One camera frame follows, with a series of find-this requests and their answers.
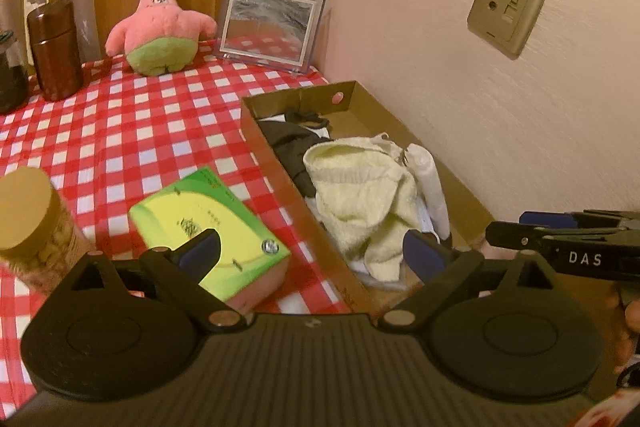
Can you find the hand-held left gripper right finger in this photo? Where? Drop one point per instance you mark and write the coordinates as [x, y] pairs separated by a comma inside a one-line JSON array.
[[422, 254]]

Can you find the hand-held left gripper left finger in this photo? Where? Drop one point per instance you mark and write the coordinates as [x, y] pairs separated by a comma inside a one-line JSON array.
[[200, 252]]

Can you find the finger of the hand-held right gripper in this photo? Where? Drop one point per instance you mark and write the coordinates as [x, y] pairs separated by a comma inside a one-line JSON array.
[[545, 218], [515, 234]]

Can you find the blue face mask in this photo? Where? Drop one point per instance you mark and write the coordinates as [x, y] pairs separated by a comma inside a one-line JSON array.
[[426, 221]]

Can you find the white sock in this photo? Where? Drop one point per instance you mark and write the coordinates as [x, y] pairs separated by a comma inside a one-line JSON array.
[[432, 187]]

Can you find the white knitted cloth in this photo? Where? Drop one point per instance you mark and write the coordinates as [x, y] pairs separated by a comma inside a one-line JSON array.
[[360, 192]]

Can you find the black cloth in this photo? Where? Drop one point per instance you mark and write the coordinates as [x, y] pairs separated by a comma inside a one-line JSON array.
[[292, 147]]

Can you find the shallow cardboard box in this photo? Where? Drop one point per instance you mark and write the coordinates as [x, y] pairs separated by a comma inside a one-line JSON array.
[[300, 99]]

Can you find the person's right hand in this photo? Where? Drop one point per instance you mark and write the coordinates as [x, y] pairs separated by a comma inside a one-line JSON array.
[[632, 317]]

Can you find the green tissue box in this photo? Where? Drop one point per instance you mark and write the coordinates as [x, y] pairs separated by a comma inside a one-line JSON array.
[[180, 212]]

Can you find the red checkered tablecloth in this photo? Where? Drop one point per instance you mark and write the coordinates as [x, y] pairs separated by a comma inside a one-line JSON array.
[[150, 122]]

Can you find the red patterned fabric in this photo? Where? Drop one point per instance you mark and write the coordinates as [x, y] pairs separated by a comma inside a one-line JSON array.
[[612, 409]]

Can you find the cashew jar with gold lid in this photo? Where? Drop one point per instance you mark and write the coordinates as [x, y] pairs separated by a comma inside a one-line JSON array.
[[30, 217]]

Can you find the gold data outlet panel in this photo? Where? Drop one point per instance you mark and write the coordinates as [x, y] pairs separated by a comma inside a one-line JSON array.
[[505, 12]]

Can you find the pink starfish plush toy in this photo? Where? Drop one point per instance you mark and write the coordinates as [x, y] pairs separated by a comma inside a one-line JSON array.
[[160, 27]]

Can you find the brown cylindrical canister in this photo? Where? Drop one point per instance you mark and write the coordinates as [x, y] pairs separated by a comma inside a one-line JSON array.
[[55, 52]]

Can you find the glass jar with dark base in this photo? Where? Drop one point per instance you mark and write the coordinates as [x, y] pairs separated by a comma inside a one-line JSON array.
[[12, 82]]

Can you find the clear picture frame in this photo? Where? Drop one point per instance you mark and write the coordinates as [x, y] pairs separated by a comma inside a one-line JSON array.
[[265, 27]]

